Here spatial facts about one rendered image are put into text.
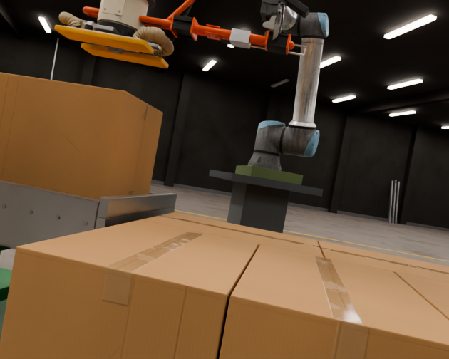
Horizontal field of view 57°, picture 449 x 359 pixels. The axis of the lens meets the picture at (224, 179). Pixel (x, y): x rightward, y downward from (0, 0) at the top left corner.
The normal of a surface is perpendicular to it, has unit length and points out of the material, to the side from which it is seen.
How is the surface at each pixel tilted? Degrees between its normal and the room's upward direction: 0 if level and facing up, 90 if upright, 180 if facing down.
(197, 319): 90
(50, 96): 90
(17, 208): 90
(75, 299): 90
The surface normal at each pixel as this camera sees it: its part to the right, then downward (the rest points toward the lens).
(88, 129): -0.16, -0.01
